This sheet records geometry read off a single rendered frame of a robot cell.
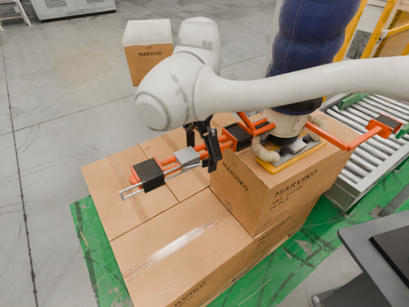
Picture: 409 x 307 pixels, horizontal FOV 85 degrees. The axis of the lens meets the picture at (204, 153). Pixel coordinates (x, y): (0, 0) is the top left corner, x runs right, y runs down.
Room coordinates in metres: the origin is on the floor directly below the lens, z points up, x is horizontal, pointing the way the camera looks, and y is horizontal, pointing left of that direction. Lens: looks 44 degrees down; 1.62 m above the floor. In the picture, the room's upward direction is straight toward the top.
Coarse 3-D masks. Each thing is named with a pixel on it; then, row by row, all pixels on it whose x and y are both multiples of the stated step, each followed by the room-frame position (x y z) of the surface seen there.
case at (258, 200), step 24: (264, 144) 0.75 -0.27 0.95; (240, 168) 0.64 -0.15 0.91; (264, 168) 0.60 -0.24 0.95; (288, 168) 0.60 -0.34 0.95; (312, 168) 0.63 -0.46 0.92; (336, 168) 0.76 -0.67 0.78; (240, 192) 0.62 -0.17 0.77; (264, 192) 0.52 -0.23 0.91; (288, 192) 0.58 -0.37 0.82; (312, 192) 0.70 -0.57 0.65; (240, 216) 0.59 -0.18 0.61; (264, 216) 0.52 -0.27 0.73
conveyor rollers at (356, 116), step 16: (368, 96) 1.88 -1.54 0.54; (336, 112) 1.65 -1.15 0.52; (352, 112) 1.63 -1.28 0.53; (368, 112) 1.62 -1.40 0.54; (384, 112) 1.61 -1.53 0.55; (400, 112) 1.64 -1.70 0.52; (352, 128) 1.39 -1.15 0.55; (400, 128) 1.40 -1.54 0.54; (368, 144) 1.20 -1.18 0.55; (384, 144) 1.23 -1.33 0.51; (400, 144) 1.23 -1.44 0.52; (352, 160) 1.06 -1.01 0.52; (368, 160) 1.06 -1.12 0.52; (384, 160) 1.06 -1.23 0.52; (352, 176) 0.90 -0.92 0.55
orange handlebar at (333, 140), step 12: (264, 120) 0.74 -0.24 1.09; (324, 132) 0.66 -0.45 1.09; (372, 132) 0.67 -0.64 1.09; (204, 144) 0.58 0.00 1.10; (228, 144) 0.59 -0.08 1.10; (336, 144) 0.61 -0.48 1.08; (348, 144) 0.59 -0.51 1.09; (204, 156) 0.53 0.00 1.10; (168, 168) 0.47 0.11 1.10; (180, 168) 0.48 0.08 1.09; (132, 180) 0.42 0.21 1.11
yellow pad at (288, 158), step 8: (304, 136) 0.75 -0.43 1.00; (312, 144) 0.72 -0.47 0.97; (320, 144) 0.73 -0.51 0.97; (280, 152) 0.66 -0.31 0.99; (288, 152) 0.67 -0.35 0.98; (296, 152) 0.67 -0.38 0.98; (304, 152) 0.68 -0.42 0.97; (312, 152) 0.69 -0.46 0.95; (256, 160) 0.64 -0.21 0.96; (280, 160) 0.62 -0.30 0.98; (288, 160) 0.63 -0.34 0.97; (296, 160) 0.64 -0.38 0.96; (272, 168) 0.58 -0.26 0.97; (280, 168) 0.59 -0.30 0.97
